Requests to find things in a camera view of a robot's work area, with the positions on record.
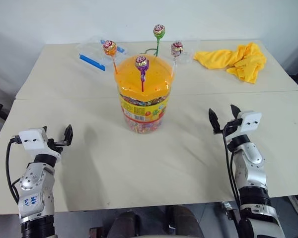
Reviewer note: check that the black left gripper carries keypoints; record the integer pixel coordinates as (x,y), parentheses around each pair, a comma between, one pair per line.
(56,145)

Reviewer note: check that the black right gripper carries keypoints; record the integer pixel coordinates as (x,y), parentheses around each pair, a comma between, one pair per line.
(232,129)

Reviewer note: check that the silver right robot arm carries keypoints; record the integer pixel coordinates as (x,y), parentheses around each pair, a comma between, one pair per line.
(252,173)

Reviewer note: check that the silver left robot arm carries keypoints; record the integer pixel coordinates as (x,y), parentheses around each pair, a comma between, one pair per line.
(36,188)

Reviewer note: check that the silver lollipop with white stick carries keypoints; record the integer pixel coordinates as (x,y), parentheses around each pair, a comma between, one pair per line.
(176,48)

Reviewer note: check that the purple lollipop with red stick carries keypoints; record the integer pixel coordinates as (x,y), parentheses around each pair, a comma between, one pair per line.
(141,64)

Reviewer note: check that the orange lollipop with orange stick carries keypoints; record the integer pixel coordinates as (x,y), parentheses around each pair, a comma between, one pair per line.
(110,47)

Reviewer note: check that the green lollipop with green stick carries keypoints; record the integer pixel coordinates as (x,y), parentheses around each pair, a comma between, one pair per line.
(159,30)

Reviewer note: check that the yellow cloth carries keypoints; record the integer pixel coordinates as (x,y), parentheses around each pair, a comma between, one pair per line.
(228,58)

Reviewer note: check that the clear plastic bag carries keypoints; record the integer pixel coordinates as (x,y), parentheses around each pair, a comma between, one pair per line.
(188,55)

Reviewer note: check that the clear plastic candy jar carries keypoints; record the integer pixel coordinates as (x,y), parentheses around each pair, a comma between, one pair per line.
(144,114)

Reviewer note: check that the clear bag with blue strip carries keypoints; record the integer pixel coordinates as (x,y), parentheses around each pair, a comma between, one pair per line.
(92,59)

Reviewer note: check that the orange perforated jar lid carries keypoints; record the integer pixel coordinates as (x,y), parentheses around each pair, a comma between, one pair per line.
(154,74)

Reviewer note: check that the dark rounded shape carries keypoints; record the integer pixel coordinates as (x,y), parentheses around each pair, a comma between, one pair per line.
(125,225)

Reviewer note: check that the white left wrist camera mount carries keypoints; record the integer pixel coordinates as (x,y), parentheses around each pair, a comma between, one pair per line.
(34,141)

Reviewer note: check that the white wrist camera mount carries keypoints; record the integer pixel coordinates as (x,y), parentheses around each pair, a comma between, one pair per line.
(249,121)
(34,141)

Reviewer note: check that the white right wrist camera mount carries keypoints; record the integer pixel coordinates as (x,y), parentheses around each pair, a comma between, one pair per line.
(249,121)

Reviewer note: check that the metal table bracket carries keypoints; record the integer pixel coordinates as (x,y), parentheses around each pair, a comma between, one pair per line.
(229,210)

